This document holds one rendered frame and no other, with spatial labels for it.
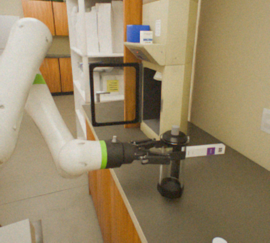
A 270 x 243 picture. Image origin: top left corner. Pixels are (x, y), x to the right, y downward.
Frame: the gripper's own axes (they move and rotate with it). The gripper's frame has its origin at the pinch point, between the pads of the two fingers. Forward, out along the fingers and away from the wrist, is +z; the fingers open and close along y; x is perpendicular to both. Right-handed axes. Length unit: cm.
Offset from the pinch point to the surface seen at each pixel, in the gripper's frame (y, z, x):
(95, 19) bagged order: 173, 2, -52
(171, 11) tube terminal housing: 35, 10, -51
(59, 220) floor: 111, -30, 119
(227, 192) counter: -4.6, 26.1, 18.5
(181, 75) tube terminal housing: 35.1, 20.8, -22.8
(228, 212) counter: -13.5, 18.7, 19.2
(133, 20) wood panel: 72, 5, -49
